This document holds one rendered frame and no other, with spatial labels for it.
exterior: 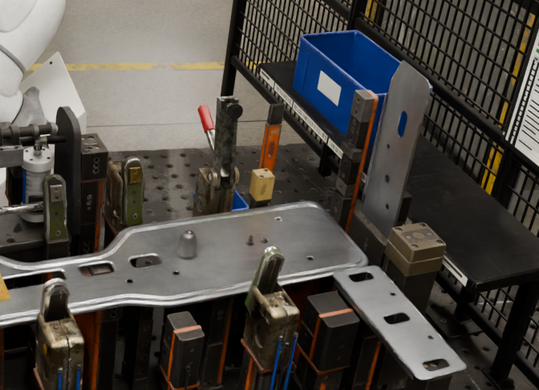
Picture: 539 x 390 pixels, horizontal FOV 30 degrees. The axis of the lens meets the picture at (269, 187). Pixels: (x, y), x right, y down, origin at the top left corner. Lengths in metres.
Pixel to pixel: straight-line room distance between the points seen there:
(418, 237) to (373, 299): 0.16
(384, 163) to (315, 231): 0.18
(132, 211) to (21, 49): 0.60
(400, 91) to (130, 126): 2.51
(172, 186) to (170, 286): 0.85
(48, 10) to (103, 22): 2.83
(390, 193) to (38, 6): 0.92
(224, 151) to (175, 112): 2.49
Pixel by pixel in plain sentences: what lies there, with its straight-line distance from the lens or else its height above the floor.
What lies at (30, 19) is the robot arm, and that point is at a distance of 2.33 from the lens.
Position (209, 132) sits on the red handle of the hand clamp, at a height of 1.12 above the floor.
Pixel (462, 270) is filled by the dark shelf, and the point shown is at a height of 1.03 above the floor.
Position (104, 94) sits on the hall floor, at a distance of 4.47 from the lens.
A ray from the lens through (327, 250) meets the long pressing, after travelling 1.86.
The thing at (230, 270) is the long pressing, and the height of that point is 1.00.
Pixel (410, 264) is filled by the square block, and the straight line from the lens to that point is 1.83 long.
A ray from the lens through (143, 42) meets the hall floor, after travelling 5.00.
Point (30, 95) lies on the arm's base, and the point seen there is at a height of 0.92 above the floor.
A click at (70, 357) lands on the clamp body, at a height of 1.02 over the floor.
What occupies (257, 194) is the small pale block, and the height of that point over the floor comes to 1.03.
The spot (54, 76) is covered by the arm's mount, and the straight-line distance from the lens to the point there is 2.47.
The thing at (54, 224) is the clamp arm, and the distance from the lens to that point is 1.81.
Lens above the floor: 2.05
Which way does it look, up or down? 31 degrees down
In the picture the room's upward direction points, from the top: 10 degrees clockwise
